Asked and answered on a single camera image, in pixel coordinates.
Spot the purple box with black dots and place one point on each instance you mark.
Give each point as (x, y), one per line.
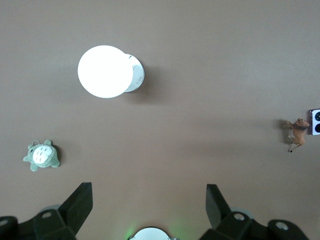
(315, 122)

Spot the grey-green Totoro plush toy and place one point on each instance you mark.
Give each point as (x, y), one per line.
(42, 156)

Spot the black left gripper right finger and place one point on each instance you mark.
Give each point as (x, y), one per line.
(225, 220)

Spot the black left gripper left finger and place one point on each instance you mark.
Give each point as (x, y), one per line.
(67, 215)

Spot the brown lion statue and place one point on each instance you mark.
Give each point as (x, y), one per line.
(298, 136)

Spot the white round desk lamp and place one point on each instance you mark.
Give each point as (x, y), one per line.
(105, 72)

